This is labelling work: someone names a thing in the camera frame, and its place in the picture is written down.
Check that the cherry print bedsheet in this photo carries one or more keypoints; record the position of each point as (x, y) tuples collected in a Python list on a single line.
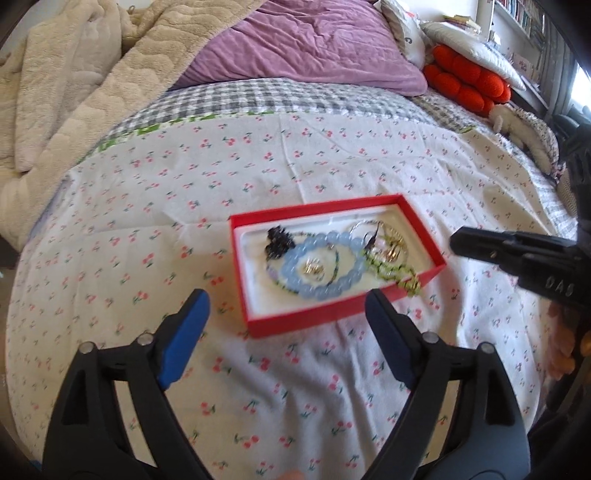
[(161, 207)]

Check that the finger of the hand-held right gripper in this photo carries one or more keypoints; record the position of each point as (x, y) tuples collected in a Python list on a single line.
[(489, 251)]

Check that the black speaker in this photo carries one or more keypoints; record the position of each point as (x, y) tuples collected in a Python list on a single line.
[(579, 166)]

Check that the white plush toy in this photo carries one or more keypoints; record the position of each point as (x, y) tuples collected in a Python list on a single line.
[(521, 129)]

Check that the grey checked quilt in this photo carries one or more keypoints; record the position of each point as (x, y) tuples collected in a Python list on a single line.
[(258, 94)]

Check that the purple pillow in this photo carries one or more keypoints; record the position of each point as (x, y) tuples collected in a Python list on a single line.
[(314, 41)]

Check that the white flat pillow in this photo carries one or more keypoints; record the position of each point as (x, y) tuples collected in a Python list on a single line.
[(475, 50)]

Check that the white bookshelf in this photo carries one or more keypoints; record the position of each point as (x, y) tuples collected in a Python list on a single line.
[(521, 23)]

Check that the red jewelry box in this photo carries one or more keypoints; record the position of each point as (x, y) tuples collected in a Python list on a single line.
[(258, 318)]

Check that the stack of books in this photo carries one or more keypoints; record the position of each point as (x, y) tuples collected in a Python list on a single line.
[(461, 22)]

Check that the white printed pillow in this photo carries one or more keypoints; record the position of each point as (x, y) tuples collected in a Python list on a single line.
[(406, 32)]

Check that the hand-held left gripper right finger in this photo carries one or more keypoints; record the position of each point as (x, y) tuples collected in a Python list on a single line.
[(392, 337)]

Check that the red bobble cushion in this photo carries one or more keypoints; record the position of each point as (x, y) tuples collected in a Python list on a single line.
[(466, 78)]

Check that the person's right hand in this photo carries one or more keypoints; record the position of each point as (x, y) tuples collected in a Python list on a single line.
[(561, 350)]

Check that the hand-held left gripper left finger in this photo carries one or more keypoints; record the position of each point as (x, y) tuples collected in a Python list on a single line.
[(184, 337)]

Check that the beige fleece blanket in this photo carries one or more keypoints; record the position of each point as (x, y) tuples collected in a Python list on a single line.
[(69, 115)]

